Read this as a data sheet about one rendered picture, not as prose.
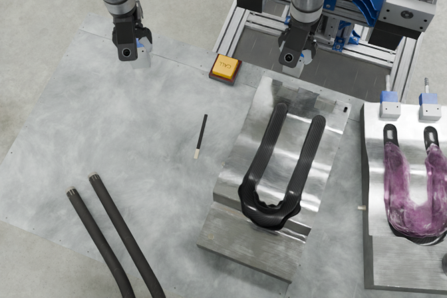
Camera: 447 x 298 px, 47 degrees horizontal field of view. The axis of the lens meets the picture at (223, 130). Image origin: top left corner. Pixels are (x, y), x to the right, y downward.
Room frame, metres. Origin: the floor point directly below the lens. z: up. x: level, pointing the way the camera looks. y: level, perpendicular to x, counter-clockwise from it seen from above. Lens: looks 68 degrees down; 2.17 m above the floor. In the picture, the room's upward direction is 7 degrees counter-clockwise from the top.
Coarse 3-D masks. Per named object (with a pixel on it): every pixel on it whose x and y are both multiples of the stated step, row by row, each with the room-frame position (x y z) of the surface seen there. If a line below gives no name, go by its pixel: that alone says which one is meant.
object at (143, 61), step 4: (136, 40) 0.80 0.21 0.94; (140, 44) 0.78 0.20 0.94; (140, 48) 0.76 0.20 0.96; (140, 52) 0.75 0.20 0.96; (144, 52) 0.75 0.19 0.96; (140, 56) 0.74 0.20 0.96; (144, 56) 0.73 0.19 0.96; (148, 56) 0.75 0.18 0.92; (136, 60) 0.73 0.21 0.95; (140, 60) 0.73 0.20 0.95; (144, 60) 0.73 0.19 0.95; (148, 60) 0.74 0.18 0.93; (132, 64) 0.73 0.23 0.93; (136, 64) 0.73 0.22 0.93; (140, 64) 0.73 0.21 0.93; (144, 64) 0.73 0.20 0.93; (148, 64) 0.73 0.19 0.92; (132, 68) 0.73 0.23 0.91; (136, 68) 0.73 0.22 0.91; (140, 68) 0.73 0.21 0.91
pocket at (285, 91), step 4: (284, 84) 0.63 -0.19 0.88; (280, 88) 0.63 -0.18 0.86; (284, 88) 0.63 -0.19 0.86; (288, 88) 0.62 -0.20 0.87; (292, 88) 0.62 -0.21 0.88; (296, 88) 0.62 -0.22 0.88; (280, 92) 0.62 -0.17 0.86; (284, 92) 0.62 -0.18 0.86; (288, 92) 0.61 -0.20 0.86; (292, 92) 0.61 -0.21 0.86; (296, 92) 0.61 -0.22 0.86; (284, 96) 0.60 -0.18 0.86; (288, 96) 0.60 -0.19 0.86; (292, 96) 0.60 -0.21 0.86
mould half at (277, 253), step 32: (256, 96) 0.60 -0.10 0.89; (256, 128) 0.51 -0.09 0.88; (288, 128) 0.50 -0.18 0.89; (288, 160) 0.41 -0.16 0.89; (320, 160) 0.40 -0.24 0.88; (224, 192) 0.33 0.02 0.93; (320, 192) 0.30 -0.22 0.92; (224, 224) 0.27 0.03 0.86; (288, 224) 0.24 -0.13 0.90; (224, 256) 0.19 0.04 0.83; (256, 256) 0.17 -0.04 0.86; (288, 256) 0.17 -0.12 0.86
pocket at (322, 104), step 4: (320, 96) 0.58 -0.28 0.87; (316, 100) 0.57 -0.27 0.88; (320, 100) 0.58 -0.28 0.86; (324, 100) 0.57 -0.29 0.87; (328, 100) 0.57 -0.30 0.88; (332, 100) 0.57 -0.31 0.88; (316, 104) 0.57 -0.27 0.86; (320, 104) 0.56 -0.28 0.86; (324, 104) 0.56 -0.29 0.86; (328, 104) 0.56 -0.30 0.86; (332, 104) 0.56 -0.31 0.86; (320, 108) 0.55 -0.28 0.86; (324, 108) 0.55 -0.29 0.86; (328, 108) 0.55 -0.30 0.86; (332, 108) 0.55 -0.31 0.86; (332, 112) 0.54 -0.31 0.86
